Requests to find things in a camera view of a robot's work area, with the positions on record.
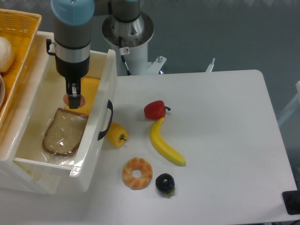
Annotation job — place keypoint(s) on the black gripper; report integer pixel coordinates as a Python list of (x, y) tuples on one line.
[(73, 72)]

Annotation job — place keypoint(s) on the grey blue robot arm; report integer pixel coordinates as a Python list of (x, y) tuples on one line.
[(73, 24)]

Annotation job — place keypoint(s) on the open white drawer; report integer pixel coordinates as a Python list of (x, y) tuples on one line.
[(77, 169)]

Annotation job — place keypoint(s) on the white drawer cabinet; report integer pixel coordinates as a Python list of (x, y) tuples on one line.
[(17, 175)]

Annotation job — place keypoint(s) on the brown bread slice in wrap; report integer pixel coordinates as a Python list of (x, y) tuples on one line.
[(63, 136)]

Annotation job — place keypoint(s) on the yellow bell pepper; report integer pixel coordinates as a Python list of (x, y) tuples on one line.
[(117, 135)]

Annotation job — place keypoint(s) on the dark bowl at left edge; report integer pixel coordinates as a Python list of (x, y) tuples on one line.
[(2, 90)]

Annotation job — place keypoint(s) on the white round bun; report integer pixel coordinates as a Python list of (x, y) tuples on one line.
[(6, 54)]

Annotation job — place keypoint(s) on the yellow wicker basket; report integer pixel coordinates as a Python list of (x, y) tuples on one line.
[(19, 28)]

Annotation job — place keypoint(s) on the red bell pepper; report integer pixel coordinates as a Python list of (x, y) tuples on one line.
[(155, 110)]

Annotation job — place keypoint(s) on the yellow banana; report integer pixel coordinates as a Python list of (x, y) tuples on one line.
[(163, 147)]

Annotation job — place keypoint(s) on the glazed donut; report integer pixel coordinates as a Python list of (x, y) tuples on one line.
[(137, 173)]

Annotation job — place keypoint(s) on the dark purple mangosteen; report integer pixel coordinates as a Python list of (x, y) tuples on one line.
[(165, 184)]

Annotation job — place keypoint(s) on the black device at table edge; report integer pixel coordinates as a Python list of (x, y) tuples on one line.
[(292, 201)]

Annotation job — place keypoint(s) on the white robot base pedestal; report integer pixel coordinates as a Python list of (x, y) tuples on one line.
[(133, 47)]

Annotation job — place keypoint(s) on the white frame at right edge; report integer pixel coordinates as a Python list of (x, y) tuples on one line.
[(290, 108)]

